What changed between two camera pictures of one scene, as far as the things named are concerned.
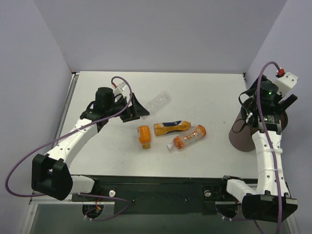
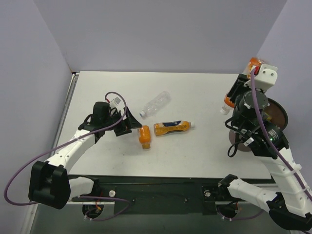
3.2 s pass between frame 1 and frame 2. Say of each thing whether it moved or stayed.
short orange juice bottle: stayed
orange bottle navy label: stayed
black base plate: stayed
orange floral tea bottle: moved
